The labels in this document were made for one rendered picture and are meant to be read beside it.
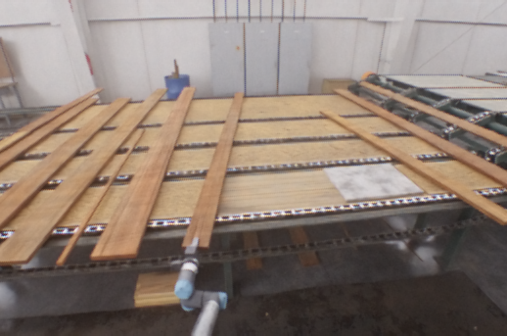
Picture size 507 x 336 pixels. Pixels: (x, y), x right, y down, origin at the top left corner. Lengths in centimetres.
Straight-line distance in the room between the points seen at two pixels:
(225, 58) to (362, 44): 378
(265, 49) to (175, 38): 223
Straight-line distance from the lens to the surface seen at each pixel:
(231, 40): 681
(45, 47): 843
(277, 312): 227
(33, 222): 209
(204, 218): 166
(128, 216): 183
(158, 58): 755
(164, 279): 226
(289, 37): 702
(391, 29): 858
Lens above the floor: 190
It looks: 28 degrees down
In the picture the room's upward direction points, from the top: straight up
